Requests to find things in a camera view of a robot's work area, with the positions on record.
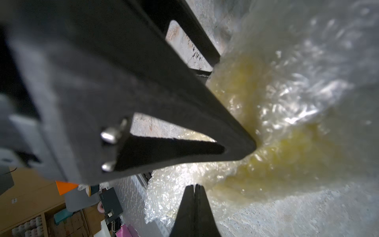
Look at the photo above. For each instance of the yellow plastic wine glass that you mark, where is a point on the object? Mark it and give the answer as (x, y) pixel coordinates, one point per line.
(290, 159)

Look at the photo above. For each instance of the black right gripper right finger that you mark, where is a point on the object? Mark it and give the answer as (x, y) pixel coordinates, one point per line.
(204, 222)

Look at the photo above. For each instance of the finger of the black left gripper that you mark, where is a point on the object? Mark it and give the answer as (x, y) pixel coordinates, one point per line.
(183, 32)
(96, 93)

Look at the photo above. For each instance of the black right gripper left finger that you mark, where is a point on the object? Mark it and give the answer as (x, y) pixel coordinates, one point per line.
(185, 220)

